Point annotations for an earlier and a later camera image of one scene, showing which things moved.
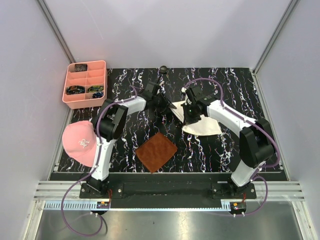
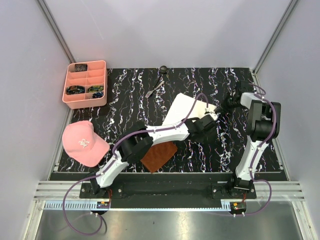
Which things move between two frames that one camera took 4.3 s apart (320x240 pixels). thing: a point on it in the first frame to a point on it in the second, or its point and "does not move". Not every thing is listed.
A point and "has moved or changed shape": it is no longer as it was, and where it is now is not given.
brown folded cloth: x=156 y=151 does not move
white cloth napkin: x=206 y=126 has moved or changed shape
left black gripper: x=166 y=102 to x=202 y=139
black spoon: x=163 y=69 does not move
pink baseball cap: x=79 y=142 does not move
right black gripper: x=188 y=120 to x=224 y=103
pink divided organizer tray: x=86 y=84 does not move
